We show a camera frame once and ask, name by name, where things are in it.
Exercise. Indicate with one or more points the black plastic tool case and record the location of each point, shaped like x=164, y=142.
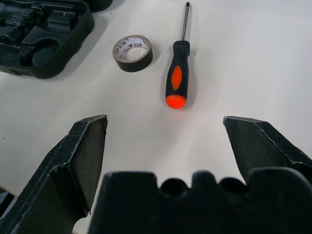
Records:
x=48, y=36

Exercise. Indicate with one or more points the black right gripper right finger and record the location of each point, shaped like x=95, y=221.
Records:
x=265, y=146

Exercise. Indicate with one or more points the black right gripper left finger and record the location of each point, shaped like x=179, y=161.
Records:
x=61, y=175

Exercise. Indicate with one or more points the black orange long screwdriver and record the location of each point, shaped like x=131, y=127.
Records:
x=177, y=75

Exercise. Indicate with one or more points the black electrical tape roll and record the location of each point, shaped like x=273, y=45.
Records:
x=136, y=62

